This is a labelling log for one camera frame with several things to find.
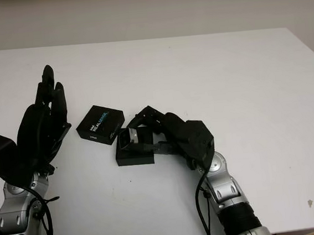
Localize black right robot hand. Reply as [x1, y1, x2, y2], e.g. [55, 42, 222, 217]
[125, 102, 195, 165]

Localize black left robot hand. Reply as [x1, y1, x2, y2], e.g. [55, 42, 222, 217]
[10, 64, 76, 172]

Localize small silver camera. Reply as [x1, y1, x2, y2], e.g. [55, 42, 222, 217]
[117, 127, 142, 152]

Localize black printed box lid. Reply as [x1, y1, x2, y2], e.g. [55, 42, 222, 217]
[74, 102, 128, 149]

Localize black box base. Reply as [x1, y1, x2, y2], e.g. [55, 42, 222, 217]
[112, 125, 156, 168]

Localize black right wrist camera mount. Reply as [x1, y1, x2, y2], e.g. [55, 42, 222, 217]
[183, 117, 217, 173]

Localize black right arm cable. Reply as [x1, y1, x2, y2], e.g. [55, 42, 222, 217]
[193, 169, 216, 235]

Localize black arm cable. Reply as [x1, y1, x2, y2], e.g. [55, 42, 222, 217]
[27, 185, 65, 235]
[193, 169, 216, 235]

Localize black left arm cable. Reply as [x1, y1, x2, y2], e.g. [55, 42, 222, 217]
[27, 185, 65, 235]

